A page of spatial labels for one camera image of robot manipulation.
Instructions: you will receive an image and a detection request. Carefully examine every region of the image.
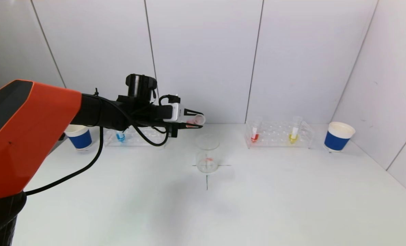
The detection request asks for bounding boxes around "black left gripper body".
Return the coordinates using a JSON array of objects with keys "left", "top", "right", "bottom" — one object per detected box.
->
[{"left": 151, "top": 104, "right": 185, "bottom": 138}]

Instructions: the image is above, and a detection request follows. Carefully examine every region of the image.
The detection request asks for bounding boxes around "test tube with red pigment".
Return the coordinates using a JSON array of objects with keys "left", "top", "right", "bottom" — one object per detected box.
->
[
  {"left": 250, "top": 117, "right": 262, "bottom": 143},
  {"left": 185, "top": 114, "right": 206, "bottom": 129}
]

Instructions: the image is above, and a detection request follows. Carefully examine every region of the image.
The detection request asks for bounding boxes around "clear glass beaker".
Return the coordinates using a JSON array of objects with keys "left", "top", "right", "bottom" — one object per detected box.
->
[{"left": 195, "top": 134, "right": 221, "bottom": 174}]

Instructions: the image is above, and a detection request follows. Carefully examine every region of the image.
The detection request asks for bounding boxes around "clear acrylic test tube rack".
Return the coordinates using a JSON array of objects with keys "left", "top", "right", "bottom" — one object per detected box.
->
[
  {"left": 244, "top": 120, "right": 315, "bottom": 149},
  {"left": 102, "top": 124, "right": 168, "bottom": 148}
]

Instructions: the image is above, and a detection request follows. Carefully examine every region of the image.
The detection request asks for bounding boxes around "test tube with yellow pigment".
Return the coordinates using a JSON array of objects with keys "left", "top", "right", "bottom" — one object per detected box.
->
[{"left": 289, "top": 116, "right": 303, "bottom": 144}]

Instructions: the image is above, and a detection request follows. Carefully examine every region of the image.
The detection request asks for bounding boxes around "blue and white paper cup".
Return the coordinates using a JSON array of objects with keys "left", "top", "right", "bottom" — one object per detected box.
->
[
  {"left": 324, "top": 122, "right": 356, "bottom": 152},
  {"left": 64, "top": 124, "right": 94, "bottom": 151}
]

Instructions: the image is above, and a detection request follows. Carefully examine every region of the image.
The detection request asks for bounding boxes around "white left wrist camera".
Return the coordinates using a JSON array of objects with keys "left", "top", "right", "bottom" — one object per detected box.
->
[{"left": 163, "top": 102, "right": 184, "bottom": 123}]

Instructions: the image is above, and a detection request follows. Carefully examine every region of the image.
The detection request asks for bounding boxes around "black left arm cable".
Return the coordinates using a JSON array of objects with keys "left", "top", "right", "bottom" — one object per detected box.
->
[{"left": 25, "top": 126, "right": 105, "bottom": 196}]

